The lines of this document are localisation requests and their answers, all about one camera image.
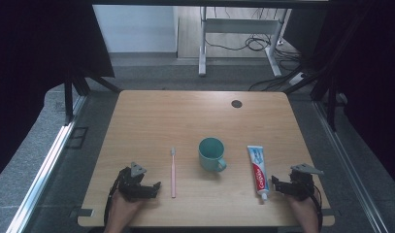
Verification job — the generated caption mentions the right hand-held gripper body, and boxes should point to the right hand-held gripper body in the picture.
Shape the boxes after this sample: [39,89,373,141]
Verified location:
[281,162,325,202]

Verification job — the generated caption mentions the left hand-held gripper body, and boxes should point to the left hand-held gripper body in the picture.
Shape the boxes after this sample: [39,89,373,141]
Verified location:
[117,161,154,202]

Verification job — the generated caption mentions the pink toothbrush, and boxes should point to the pink toothbrush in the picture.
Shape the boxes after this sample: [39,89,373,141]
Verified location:
[170,147,177,199]

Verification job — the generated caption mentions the teal cup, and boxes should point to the teal cup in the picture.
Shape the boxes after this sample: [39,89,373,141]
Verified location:
[198,137,228,173]

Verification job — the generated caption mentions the person's left hand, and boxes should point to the person's left hand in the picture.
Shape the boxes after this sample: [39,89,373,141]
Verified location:
[107,191,146,221]

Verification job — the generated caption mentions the person's right hand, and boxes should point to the person's right hand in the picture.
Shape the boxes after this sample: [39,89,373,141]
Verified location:
[285,193,317,217]

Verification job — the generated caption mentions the white toothpaste tube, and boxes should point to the white toothpaste tube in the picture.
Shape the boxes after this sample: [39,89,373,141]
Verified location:
[247,145,271,202]

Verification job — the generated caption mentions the black metal stand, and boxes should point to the black metal stand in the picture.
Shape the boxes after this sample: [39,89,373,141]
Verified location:
[63,72,122,126]
[283,72,339,132]

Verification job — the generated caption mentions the white power strip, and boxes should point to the white power strip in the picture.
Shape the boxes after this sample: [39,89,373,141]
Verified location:
[287,72,307,86]

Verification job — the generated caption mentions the black curtain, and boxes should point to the black curtain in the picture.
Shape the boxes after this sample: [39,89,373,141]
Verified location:
[281,0,395,190]
[0,0,115,186]

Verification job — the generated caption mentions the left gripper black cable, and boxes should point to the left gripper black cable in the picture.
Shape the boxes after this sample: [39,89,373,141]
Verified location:
[103,176,123,227]

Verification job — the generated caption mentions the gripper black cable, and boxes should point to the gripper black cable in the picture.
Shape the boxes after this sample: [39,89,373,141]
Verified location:
[103,176,123,227]
[312,184,324,233]

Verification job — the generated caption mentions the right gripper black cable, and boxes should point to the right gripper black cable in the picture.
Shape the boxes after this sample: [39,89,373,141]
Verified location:
[312,184,324,233]

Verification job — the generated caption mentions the aluminium rail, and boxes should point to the aluminium rail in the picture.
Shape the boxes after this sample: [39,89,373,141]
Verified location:
[312,100,382,233]
[5,95,87,233]

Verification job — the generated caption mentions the black floor cables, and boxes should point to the black floor cables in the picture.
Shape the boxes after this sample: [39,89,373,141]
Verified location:
[204,33,305,92]

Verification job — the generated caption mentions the white desk frame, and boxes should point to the white desk frame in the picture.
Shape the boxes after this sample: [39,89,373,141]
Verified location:
[198,6,292,78]

